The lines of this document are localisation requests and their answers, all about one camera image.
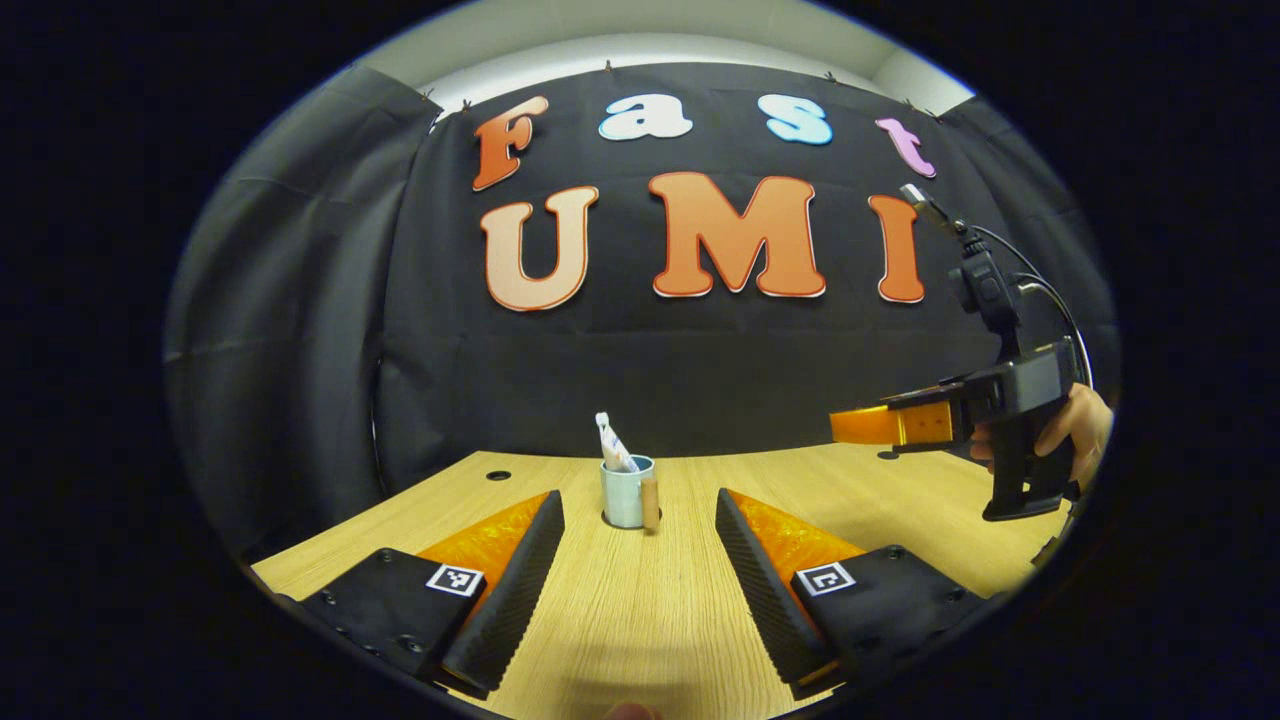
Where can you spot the wooden desktop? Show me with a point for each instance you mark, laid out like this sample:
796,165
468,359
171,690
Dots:
640,620

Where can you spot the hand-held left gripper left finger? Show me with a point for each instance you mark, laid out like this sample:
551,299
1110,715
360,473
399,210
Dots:
515,585

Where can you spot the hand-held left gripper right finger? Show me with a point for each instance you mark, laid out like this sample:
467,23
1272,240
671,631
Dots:
765,585

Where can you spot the white toothpaste tube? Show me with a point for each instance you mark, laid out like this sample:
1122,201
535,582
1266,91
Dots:
622,455

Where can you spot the dark grey side cloth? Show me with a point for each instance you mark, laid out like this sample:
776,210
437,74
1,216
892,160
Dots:
280,320
1050,220

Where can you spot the black backdrop cloth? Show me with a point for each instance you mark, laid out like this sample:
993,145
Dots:
700,370

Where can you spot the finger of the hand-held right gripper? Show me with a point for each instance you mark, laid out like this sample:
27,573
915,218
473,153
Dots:
890,425
925,395

